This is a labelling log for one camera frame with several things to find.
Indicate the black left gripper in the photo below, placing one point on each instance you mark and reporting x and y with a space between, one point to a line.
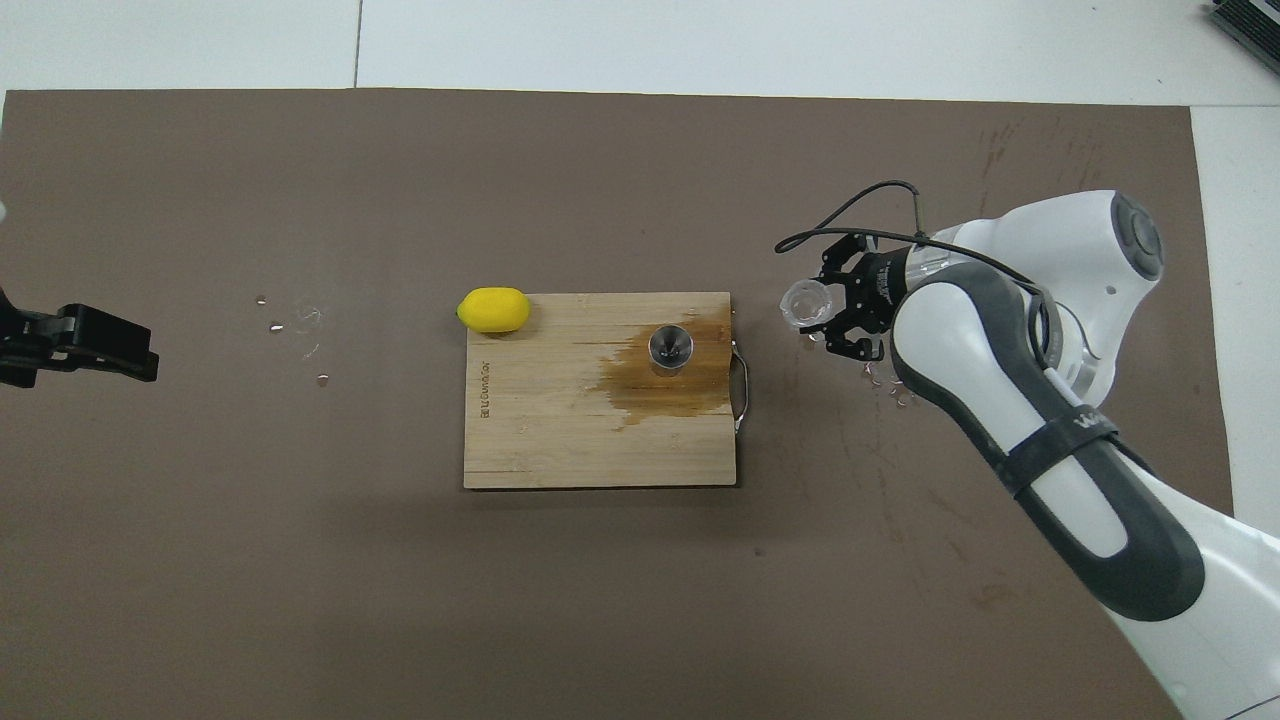
25 335

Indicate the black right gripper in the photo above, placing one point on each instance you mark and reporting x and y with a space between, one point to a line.
882 290

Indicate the clear plastic cup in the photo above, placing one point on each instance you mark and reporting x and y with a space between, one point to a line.
800 300

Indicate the steel jigger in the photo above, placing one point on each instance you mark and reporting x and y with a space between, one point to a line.
670 345

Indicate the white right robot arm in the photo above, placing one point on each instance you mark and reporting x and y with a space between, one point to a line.
1000 400

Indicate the brown table mat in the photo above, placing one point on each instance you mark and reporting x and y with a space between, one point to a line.
300 550

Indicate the wooden cutting board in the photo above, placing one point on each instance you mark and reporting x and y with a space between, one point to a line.
540 420

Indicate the yellow lemon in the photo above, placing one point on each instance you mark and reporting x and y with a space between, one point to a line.
493 310

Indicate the grey ribbed device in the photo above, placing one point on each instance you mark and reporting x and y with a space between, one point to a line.
1255 25

